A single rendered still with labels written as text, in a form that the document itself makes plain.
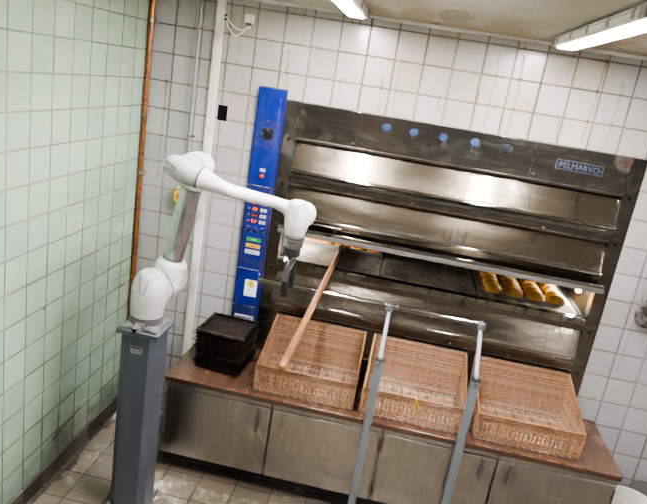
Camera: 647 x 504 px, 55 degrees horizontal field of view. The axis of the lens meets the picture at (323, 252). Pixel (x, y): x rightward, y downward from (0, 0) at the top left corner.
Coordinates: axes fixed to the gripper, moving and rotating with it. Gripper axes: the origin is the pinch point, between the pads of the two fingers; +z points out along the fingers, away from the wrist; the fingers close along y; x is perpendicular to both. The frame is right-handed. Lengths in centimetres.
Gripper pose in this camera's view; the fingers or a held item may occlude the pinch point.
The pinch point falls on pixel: (286, 289)
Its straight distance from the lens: 281.1
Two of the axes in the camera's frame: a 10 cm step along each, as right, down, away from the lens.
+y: -1.6, 2.5, -9.5
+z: -1.5, 9.5, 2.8
